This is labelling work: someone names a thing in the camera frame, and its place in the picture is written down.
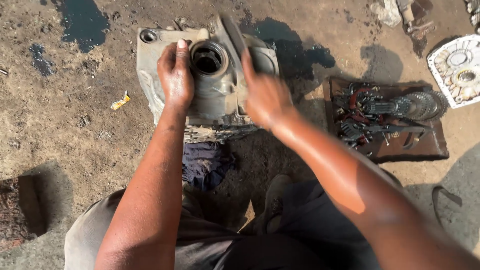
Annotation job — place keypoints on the metal shift fork rod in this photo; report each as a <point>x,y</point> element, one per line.
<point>397,129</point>

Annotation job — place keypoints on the dark blue cloth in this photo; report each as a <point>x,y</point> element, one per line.
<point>205,165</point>

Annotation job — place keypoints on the person's right fingers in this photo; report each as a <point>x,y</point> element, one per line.
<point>248,69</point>

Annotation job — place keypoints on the brown cardboard sheet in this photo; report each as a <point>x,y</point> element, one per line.
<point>420,146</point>

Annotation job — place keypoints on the dark metal tool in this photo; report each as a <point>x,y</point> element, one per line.
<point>233,33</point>

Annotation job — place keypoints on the dirty white rag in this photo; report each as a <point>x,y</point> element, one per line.
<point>386,12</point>

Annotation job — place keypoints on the reddish brick block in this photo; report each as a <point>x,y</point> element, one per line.
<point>20,210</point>

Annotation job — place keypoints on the grey metal part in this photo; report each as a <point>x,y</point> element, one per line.
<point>474,13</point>

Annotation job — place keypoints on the white gearbox cover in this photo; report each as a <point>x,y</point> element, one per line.
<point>455,71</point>

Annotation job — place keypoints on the person's grey shoe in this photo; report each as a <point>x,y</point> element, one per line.
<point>276,198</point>

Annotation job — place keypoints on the grey metal gearbox housing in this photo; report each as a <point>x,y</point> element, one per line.
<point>217,93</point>

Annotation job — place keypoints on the yellow wrapper scrap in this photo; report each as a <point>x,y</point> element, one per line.
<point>120,101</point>

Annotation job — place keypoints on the rusty metal part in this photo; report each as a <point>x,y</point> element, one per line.
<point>416,22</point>

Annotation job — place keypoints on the heap of small gearbox parts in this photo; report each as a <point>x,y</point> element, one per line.
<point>354,108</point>

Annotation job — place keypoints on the person's dark trousers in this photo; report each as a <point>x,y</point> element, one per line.
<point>285,240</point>

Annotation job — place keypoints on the person's left hand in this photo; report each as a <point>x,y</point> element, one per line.
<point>175,80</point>

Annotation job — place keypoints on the steel gear shaft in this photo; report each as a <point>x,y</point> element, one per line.
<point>416,106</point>

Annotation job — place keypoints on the person's right hand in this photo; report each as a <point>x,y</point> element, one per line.
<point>267,98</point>

